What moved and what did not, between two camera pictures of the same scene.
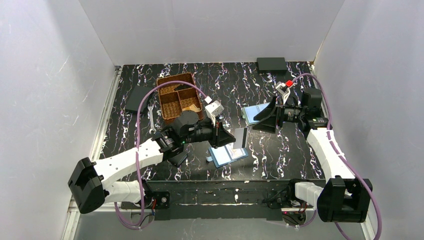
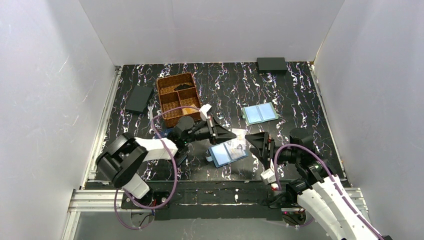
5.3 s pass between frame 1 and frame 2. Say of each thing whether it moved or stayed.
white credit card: moved
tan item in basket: stayed
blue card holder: stayed
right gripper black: moved
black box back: stayed
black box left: stayed
